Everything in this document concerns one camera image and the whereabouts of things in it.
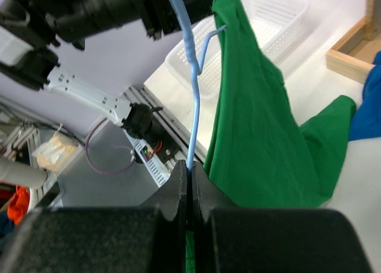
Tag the light blue wire hanger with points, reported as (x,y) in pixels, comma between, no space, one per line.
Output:
(196,68)

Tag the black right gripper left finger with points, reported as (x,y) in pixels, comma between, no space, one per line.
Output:
(170,205)

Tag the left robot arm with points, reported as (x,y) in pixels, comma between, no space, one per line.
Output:
(110,44)

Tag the green tank top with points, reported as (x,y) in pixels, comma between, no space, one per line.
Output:
(258,155)

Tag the white slotted cable duct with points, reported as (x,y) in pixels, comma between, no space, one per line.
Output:
(151,161)

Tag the blue tank top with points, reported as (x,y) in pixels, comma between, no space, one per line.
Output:
(365,123)

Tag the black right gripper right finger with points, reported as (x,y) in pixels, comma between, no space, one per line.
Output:
(205,197)

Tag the wooden clothes rack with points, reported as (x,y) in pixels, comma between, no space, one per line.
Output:
(352,56)

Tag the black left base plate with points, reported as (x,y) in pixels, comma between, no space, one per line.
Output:
(165,148)

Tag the aluminium mounting rail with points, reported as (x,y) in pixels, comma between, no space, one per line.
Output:
(177,131)

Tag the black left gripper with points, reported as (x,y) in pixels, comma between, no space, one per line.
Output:
(163,17)

